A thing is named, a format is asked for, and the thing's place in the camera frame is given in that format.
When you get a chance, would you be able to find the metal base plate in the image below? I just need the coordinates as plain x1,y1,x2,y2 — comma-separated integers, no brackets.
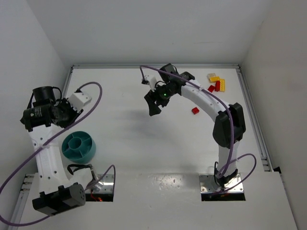
199,174,244,193
86,173,114,194

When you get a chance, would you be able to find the yellow long lego brick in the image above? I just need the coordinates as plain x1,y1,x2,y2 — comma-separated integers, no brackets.
220,79,225,92

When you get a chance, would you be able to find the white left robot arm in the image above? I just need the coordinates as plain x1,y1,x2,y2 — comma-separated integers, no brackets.
21,86,93,216

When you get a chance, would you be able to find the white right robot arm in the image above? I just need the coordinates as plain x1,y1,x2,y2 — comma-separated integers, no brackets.
142,63,246,187

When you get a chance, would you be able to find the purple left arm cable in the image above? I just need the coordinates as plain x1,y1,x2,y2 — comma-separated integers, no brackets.
0,81,116,226

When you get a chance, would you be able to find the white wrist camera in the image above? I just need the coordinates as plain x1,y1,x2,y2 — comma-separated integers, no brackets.
142,75,157,92
67,92,92,112

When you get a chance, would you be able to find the teal divided round container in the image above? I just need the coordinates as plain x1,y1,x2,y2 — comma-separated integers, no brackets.
61,131,96,164

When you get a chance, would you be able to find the red square lego brick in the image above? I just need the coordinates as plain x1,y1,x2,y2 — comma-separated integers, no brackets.
191,107,200,115

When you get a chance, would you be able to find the red long lego brick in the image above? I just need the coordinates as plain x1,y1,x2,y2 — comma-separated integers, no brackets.
215,80,221,92

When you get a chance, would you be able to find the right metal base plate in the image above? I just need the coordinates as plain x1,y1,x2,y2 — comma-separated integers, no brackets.
199,174,244,193

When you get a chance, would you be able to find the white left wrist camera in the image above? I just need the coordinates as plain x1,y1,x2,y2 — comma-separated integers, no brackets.
67,92,92,112

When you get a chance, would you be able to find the yellow small lego brick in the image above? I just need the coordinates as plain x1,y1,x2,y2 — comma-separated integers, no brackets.
207,73,220,83

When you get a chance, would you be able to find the red small lego brick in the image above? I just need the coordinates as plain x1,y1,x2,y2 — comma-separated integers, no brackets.
208,85,215,92

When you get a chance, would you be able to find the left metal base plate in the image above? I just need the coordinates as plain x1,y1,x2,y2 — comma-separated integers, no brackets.
86,173,114,194

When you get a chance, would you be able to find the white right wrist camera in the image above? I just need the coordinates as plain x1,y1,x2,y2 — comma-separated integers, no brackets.
142,75,157,92

